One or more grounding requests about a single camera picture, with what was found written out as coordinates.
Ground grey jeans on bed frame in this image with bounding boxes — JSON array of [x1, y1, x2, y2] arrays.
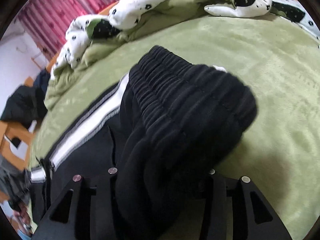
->
[[1, 156, 30, 211]]

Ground dark blue garment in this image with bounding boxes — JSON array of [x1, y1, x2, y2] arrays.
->
[[33, 69, 50, 96]]

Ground wooden bed frame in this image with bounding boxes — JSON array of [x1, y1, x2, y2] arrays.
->
[[0, 0, 121, 205]]

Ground red patterned curtain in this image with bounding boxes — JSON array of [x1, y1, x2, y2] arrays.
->
[[18, 0, 118, 59]]

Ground green fleece blanket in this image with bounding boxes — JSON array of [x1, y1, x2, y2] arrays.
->
[[44, 0, 216, 110]]

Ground white flower-print quilt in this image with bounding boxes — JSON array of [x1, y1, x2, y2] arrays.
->
[[51, 0, 273, 78]]

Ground black jacket on footboard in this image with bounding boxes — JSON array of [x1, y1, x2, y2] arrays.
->
[[1, 85, 48, 129]]

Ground green plush bed sheet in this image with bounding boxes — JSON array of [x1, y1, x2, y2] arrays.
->
[[29, 14, 319, 239]]

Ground black sweatpants with white stripe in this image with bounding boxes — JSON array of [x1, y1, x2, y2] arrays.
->
[[30, 46, 257, 239]]

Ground flower-print pillow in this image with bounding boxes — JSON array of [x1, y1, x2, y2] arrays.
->
[[270, 0, 319, 41]]

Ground person's left hand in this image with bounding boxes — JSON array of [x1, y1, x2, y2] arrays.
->
[[13, 203, 33, 239]]

